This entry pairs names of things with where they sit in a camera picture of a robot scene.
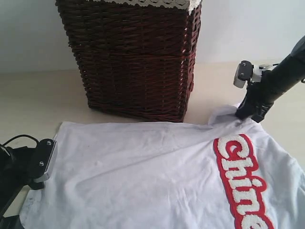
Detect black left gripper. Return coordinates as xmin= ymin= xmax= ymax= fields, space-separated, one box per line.
xmin=0 ymin=146 xmax=45 ymax=229

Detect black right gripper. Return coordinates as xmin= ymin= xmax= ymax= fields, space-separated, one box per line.
xmin=235 ymin=69 xmax=276 ymax=123

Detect white t-shirt red lettering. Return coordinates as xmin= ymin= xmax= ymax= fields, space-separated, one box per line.
xmin=19 ymin=102 xmax=305 ymax=229

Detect cream lace basket liner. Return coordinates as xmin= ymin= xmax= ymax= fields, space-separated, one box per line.
xmin=88 ymin=0 xmax=203 ymax=14

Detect dark brown wicker basket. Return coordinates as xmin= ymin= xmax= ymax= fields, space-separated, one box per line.
xmin=55 ymin=0 xmax=202 ymax=122

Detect black left camera cable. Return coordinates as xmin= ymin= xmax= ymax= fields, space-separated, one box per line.
xmin=0 ymin=134 xmax=40 ymax=151

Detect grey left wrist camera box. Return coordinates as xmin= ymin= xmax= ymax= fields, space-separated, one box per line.
xmin=28 ymin=139 xmax=58 ymax=183

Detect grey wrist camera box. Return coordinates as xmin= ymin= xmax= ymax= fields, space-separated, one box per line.
xmin=28 ymin=139 xmax=58 ymax=183
xmin=233 ymin=61 xmax=263 ymax=89

